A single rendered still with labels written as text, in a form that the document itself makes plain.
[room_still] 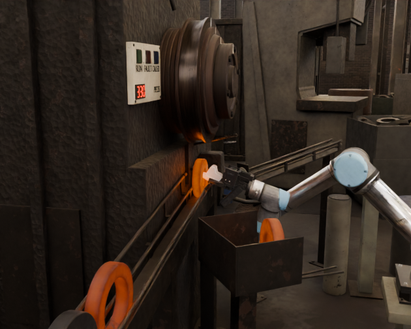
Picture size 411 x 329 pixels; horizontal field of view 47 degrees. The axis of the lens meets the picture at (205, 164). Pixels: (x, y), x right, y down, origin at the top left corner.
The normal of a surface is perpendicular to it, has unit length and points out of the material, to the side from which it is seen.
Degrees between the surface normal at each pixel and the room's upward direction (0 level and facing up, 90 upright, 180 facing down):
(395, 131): 90
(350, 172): 85
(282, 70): 90
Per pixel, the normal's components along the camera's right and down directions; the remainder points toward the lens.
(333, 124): -0.44, 0.18
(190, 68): -0.21, -0.02
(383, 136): 0.04, 0.20
